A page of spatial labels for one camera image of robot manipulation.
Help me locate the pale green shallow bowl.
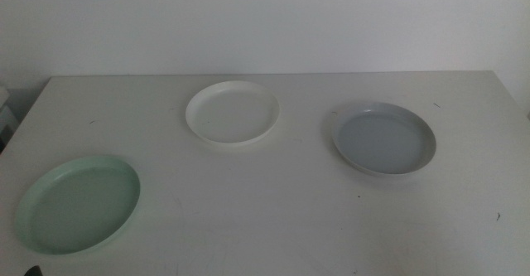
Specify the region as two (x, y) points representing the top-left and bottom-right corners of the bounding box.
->
(14, 154), (142, 255)

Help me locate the light grey shallow bowl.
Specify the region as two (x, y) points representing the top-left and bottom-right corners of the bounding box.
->
(330, 100), (437, 176)

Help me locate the white shallow bowl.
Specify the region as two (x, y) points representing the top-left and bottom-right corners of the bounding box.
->
(185, 80), (281, 147)

